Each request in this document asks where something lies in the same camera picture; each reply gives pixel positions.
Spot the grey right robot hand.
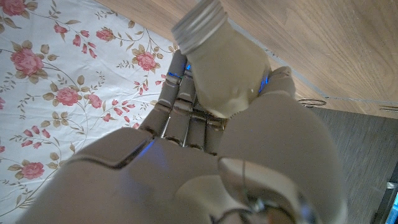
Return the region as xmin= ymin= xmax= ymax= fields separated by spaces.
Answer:
xmin=15 ymin=49 xmax=349 ymax=224

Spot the clear bottle with yellow label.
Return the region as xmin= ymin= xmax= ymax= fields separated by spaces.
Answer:
xmin=170 ymin=0 xmax=272 ymax=119

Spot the floral backdrop cloth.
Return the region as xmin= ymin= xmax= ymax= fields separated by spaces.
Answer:
xmin=0 ymin=0 xmax=187 ymax=224

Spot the black power strip cable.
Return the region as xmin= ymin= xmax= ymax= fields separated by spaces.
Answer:
xmin=298 ymin=98 xmax=327 ymax=108

